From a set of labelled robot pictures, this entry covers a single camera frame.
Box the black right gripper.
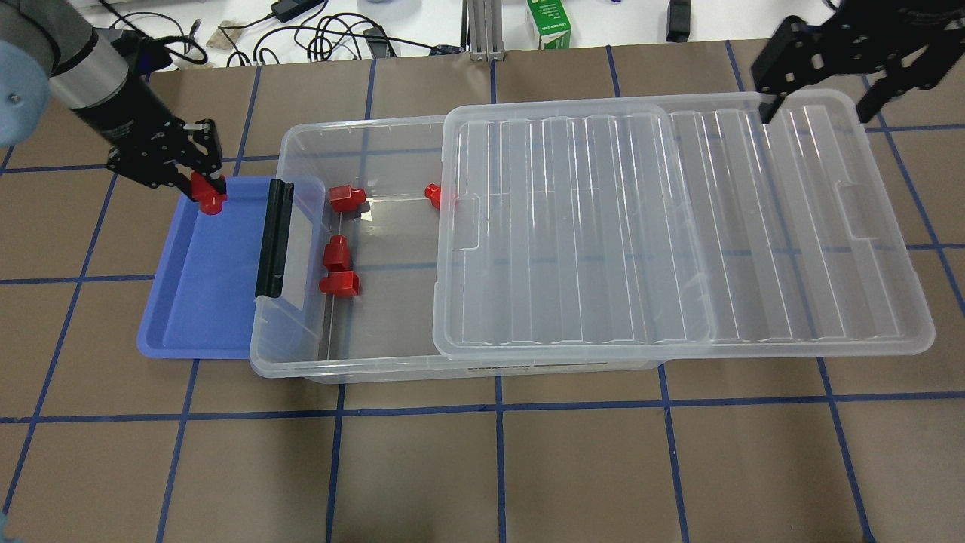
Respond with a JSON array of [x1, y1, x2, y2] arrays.
[[751, 1, 963, 126]]

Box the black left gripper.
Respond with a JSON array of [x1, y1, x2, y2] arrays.
[[70, 75, 227, 203]]

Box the red block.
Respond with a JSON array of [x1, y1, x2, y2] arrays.
[[328, 185, 366, 213], [424, 183, 456, 212], [323, 234, 353, 274], [318, 269, 361, 298], [190, 173, 227, 216]]

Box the clear plastic box lid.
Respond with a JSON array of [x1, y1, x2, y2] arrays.
[[432, 89, 936, 364]]

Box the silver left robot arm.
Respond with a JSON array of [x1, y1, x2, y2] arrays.
[[1, 1, 228, 214]]

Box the red block in box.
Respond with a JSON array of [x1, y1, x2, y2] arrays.
[[318, 269, 361, 298], [323, 234, 353, 274], [328, 185, 366, 213], [424, 183, 456, 212]]

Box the clear plastic storage box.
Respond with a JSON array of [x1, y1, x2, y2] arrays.
[[248, 115, 659, 384]]

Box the blue plastic tray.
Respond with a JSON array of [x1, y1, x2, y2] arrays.
[[136, 176, 270, 360]]

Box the black power adapter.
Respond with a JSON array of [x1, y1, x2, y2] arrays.
[[270, 0, 325, 22]]

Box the green white carton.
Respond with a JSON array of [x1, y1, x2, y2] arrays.
[[525, 0, 573, 51]]

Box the black box latch handle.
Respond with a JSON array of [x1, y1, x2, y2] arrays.
[[255, 179, 294, 298]]

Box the aluminium frame post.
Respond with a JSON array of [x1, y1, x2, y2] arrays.
[[461, 0, 506, 62]]

